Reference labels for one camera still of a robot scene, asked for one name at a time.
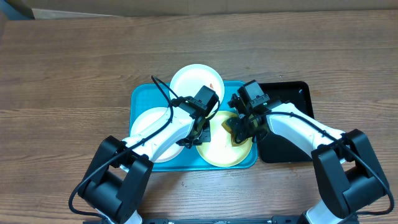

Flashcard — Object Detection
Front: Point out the green yellow sponge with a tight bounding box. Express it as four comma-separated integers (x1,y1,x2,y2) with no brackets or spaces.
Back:
222,117,252,147

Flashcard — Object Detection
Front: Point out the yellow plate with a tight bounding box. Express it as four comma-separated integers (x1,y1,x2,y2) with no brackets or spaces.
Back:
197,111,252,167

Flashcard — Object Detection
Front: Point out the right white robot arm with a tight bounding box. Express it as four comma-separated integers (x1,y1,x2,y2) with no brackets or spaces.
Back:
226,95,395,223

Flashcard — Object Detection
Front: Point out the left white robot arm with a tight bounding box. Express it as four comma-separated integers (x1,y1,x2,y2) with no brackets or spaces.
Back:
70,95,220,223

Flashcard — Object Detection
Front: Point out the teal plastic tray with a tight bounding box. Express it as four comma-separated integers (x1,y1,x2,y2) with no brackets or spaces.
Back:
129,83,258,172

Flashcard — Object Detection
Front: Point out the black water tray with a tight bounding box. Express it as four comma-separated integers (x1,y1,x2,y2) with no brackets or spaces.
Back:
257,81,314,163

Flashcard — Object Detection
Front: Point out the white plate top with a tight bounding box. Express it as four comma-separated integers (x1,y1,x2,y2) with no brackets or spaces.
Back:
170,64,225,102

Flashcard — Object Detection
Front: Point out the white plate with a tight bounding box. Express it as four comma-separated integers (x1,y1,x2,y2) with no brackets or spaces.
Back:
170,64,225,102
130,107,183,163

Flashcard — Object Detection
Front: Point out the white plate left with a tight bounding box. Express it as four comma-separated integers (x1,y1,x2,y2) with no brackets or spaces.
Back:
130,107,183,163

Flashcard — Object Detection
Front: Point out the cardboard sheet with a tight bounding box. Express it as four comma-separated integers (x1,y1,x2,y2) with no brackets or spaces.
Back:
7,0,397,16

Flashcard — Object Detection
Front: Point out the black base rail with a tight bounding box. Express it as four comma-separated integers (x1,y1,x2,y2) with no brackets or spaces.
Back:
142,215,308,224

